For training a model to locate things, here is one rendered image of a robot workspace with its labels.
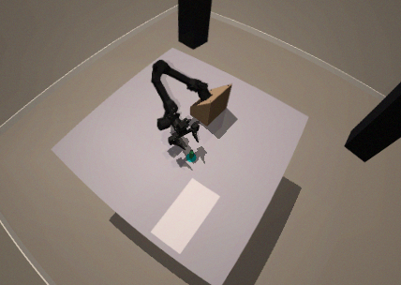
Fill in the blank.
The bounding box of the cyan circle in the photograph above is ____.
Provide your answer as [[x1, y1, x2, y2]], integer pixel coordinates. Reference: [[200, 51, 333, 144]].
[[186, 154, 196, 162]]

